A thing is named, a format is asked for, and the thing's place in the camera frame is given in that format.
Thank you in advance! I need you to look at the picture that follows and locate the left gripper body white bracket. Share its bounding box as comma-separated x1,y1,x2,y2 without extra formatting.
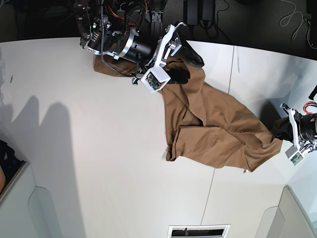
280,103,317,151

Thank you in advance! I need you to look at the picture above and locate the grey coiled cable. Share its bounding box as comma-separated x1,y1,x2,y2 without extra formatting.
279,0,313,42

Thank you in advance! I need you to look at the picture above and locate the brown t-shirt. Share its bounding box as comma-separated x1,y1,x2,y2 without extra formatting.
93,41,283,173

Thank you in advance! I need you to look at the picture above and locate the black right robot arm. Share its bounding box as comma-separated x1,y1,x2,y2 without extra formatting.
74,0,204,92

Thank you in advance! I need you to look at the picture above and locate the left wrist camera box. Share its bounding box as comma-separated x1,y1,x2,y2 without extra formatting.
285,146,304,166

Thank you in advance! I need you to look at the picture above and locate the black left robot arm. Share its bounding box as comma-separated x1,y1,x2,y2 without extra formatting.
271,88,317,153

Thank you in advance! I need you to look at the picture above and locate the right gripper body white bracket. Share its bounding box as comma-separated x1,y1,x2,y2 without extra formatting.
153,22,186,67

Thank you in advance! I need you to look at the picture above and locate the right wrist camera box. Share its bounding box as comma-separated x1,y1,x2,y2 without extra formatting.
141,67,170,93

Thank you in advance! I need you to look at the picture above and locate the aluminium frame post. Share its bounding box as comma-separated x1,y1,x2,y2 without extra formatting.
146,0,167,38

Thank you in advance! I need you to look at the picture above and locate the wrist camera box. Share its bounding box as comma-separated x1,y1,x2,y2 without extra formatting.
285,146,304,166
141,67,170,93

